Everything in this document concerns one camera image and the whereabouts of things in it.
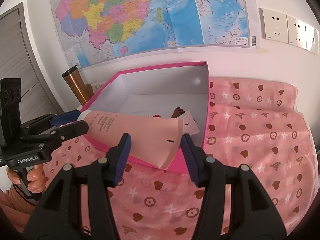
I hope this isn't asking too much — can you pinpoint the pink cardboard box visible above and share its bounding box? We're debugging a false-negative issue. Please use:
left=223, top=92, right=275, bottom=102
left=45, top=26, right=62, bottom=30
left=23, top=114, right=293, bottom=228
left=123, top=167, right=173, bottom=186
left=77, top=61, right=210, bottom=175

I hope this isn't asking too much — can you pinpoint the brown back scratcher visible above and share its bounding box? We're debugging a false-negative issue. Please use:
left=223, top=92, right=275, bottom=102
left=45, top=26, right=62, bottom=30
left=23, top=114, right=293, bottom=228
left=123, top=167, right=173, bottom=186
left=171, top=107, right=185, bottom=118

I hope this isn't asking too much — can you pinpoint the white wall socket panel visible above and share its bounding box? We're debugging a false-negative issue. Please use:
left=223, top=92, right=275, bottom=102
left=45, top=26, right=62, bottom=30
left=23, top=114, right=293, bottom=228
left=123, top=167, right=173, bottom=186
left=259, top=8, right=319, bottom=55

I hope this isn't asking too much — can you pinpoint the grey door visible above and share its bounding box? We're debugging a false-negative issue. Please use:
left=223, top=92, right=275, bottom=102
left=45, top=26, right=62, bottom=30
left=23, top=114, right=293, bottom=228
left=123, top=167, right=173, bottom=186
left=1, top=3, right=63, bottom=123

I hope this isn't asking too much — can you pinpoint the colourful wall map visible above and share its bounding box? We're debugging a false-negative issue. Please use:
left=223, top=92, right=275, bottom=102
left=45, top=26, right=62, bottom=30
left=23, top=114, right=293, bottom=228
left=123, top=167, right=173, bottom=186
left=49, top=0, right=260, bottom=68

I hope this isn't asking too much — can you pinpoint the left forearm pink sleeve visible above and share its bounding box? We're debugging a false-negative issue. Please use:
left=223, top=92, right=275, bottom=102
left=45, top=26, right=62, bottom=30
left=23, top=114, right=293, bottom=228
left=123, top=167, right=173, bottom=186
left=1, top=186, right=35, bottom=231

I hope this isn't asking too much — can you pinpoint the copper thermos bottle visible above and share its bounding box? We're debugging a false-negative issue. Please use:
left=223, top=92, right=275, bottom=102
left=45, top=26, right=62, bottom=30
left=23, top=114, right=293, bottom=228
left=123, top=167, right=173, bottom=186
left=62, top=64, right=93, bottom=106

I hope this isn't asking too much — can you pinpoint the large pink tube white cap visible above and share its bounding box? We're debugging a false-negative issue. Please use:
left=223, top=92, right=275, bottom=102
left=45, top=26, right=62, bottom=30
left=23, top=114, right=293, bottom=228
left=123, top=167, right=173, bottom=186
left=78, top=110, right=184, bottom=170

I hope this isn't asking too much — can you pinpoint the person's left hand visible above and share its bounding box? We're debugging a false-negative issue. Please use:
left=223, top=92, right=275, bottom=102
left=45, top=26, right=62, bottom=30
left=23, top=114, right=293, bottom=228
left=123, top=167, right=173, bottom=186
left=7, top=164, right=47, bottom=193

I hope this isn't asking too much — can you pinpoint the white tube black cap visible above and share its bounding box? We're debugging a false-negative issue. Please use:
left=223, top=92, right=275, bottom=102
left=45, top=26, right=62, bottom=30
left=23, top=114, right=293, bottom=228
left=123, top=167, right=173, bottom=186
left=178, top=111, right=200, bottom=135

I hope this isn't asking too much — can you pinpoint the pink patterned cloth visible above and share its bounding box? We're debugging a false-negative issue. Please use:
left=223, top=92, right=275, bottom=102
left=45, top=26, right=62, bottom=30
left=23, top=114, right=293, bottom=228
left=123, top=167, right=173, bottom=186
left=43, top=76, right=320, bottom=240

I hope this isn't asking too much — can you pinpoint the black tracking camera left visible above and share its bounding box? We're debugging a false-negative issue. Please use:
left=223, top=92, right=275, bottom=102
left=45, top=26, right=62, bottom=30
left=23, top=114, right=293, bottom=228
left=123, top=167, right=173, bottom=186
left=1, top=78, right=21, bottom=151

